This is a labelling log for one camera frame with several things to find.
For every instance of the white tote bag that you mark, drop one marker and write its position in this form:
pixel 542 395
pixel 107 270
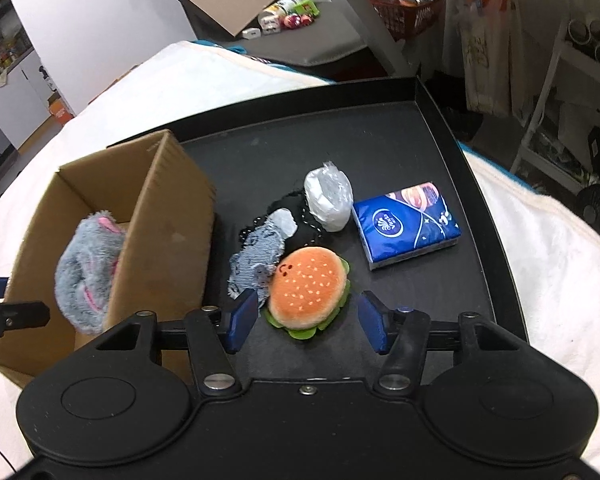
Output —
pixel 485 28

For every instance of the grey knitted fabric piece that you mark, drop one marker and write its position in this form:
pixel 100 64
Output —
pixel 254 265

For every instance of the black shallow tray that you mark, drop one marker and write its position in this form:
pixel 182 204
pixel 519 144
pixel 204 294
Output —
pixel 431 287

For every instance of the green toy box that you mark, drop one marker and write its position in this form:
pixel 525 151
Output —
pixel 307 7

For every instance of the red plastic basket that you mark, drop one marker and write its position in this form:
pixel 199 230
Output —
pixel 406 19

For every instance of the white blanket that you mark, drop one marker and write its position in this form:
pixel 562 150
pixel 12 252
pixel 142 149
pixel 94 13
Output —
pixel 554 256

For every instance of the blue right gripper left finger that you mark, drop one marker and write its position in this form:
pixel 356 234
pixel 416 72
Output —
pixel 238 320

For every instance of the white charger block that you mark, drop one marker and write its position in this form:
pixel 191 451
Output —
pixel 251 33

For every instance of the brown cardboard box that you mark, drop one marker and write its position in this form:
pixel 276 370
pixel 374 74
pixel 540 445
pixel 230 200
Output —
pixel 161 203

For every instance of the white food canister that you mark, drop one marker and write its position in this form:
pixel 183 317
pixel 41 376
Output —
pixel 278 9

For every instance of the grey plush mouse toy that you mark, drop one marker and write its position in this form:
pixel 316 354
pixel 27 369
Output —
pixel 85 272

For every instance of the orange burger plush toy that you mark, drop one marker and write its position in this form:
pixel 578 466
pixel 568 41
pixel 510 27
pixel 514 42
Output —
pixel 307 292

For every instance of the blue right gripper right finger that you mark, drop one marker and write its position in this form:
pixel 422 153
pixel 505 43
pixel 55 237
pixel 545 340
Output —
pixel 377 322

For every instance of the white plastic bag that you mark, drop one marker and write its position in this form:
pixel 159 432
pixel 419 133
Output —
pixel 329 196

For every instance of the blue tissue pack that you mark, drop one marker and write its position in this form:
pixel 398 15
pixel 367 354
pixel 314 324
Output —
pixel 405 224

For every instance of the grey bench seat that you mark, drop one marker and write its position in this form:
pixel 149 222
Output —
pixel 328 39

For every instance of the black stitched fabric pouch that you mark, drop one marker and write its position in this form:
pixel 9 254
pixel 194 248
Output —
pixel 309 232

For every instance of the white kitchen cabinet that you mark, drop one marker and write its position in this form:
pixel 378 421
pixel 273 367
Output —
pixel 24 99

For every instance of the red doll toy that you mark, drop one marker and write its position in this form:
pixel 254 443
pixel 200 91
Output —
pixel 294 21

